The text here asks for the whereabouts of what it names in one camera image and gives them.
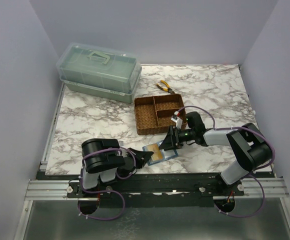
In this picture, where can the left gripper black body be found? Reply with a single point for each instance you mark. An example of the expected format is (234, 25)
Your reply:
(134, 160)

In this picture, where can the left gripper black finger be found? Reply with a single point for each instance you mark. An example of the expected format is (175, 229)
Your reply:
(139, 153)
(142, 160)

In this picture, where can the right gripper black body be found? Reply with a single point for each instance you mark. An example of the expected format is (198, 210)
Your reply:
(173, 138)

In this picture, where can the gold credit card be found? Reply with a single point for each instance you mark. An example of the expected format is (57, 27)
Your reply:
(157, 154)

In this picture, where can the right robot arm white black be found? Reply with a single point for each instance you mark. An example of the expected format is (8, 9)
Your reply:
(249, 146)

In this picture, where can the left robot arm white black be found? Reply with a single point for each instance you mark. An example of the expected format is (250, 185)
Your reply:
(104, 160)

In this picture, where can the brown woven divided basket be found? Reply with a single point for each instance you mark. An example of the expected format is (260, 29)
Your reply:
(153, 113)

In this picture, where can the green plastic storage box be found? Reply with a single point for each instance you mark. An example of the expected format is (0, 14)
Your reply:
(100, 72)

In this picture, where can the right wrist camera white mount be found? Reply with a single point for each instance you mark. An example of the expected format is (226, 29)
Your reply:
(177, 119)

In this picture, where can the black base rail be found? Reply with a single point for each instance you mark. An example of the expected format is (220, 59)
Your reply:
(156, 191)

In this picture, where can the yellow handled pliers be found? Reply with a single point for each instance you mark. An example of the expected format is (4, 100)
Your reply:
(165, 88)

